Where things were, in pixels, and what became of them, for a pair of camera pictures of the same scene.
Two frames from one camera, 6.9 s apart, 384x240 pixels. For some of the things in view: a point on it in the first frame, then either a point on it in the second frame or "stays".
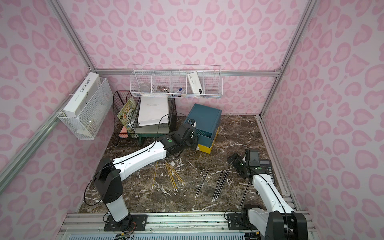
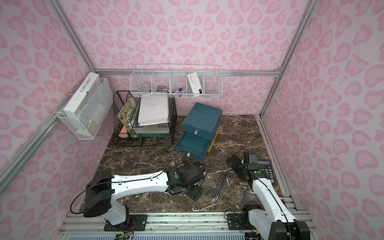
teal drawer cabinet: [207, 120] stays
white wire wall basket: [173, 81] stays
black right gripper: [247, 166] stays
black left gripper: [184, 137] -> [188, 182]
